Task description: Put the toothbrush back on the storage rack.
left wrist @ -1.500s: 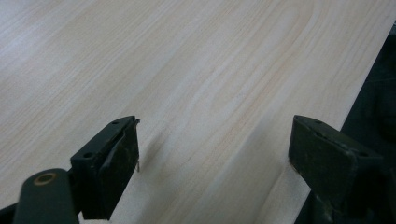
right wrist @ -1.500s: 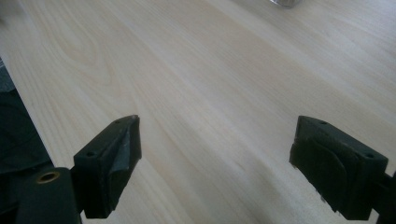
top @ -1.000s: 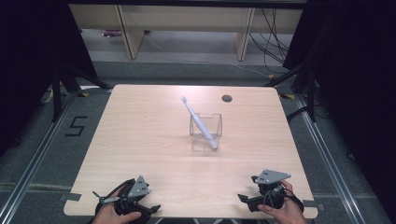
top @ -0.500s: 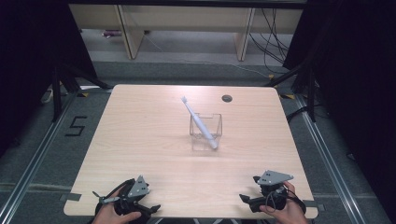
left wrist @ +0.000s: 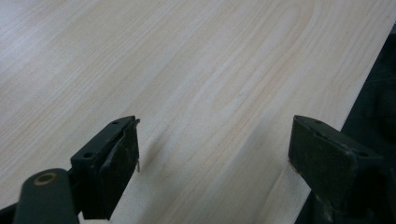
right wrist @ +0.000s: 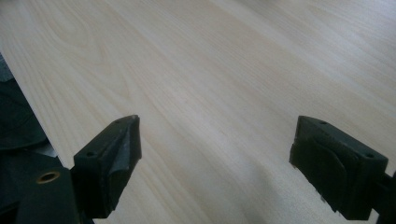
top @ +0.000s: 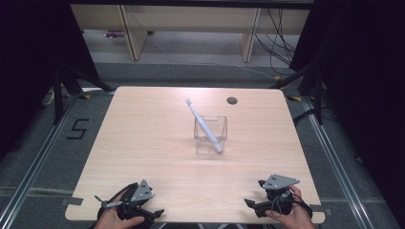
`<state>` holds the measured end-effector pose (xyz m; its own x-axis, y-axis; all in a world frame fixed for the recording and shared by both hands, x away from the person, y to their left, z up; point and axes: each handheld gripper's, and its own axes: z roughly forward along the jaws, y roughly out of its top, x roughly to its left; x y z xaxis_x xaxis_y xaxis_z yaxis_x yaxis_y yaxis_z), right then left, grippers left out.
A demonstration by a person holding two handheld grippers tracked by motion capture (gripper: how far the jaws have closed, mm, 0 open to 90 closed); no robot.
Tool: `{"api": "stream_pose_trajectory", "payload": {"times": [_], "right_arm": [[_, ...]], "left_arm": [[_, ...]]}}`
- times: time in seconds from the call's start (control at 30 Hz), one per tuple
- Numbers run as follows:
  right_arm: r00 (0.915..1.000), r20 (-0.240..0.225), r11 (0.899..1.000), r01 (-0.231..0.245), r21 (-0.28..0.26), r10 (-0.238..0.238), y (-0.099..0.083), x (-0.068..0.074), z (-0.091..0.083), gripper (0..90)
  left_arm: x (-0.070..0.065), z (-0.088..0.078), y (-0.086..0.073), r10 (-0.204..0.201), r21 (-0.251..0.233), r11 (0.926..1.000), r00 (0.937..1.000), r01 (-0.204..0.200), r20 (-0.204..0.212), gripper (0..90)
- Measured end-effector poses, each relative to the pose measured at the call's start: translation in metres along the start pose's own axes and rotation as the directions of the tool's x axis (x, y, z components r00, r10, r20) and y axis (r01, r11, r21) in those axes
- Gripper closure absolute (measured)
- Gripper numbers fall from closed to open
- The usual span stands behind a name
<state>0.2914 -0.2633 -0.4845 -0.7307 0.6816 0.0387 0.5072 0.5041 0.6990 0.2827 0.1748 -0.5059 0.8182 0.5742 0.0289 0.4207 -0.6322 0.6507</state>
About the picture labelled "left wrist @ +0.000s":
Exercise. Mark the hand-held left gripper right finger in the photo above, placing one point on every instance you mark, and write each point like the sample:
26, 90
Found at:
330, 165

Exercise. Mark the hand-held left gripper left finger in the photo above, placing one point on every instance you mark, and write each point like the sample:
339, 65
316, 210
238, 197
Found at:
104, 169

